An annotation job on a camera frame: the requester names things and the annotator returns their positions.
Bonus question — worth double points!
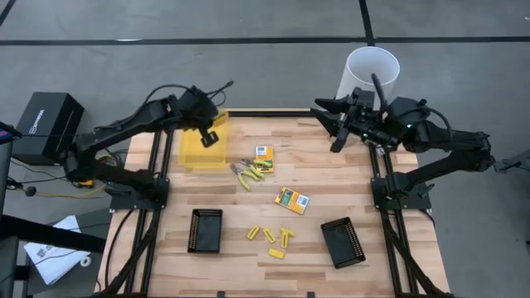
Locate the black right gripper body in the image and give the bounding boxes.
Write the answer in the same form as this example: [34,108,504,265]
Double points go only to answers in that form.
[344,87,395,147]

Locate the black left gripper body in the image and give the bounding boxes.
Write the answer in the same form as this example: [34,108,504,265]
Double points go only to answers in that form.
[176,85,213,130]

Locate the orange card package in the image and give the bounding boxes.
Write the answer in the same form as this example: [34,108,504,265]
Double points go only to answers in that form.
[273,185,311,216]
[254,145,275,174]

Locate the green handled pliers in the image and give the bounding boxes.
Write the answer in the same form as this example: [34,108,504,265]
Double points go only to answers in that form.
[238,157,273,180]
[229,163,254,193]

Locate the yellow translucent plastic bin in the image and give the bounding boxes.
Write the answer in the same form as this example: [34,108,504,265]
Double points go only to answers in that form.
[178,108,231,170]

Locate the white shade wooden base lamp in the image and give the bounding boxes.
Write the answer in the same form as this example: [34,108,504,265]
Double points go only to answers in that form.
[335,46,402,112]

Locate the black table edge bar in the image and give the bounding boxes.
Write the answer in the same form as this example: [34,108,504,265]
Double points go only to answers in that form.
[226,109,316,118]

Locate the black mesh basket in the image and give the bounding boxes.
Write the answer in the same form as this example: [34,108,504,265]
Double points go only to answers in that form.
[320,216,367,270]
[186,208,224,254]

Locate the black cardboard box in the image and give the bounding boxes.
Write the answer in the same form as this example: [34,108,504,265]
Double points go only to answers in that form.
[11,91,85,167]

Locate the grey metal stand foot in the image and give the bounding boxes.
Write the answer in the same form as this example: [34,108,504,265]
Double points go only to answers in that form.
[494,147,530,174]

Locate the black stand beam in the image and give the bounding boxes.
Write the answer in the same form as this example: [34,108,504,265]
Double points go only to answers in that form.
[0,214,108,254]

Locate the white paper sheets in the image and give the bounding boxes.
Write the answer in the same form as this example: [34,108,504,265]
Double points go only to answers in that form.
[23,214,92,286]

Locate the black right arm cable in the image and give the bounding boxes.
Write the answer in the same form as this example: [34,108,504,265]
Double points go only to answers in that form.
[369,73,389,112]

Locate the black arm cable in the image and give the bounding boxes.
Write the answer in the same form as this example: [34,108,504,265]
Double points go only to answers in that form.
[142,79,235,109]
[369,73,389,112]

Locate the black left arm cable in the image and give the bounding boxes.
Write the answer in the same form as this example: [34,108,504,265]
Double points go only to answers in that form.
[142,79,235,109]

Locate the black aluminium frame rails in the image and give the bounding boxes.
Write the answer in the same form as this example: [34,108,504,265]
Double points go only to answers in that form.
[99,128,176,298]
[368,142,455,298]

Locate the yellow floor cable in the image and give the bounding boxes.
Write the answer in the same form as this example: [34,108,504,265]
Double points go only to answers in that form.
[35,181,109,199]

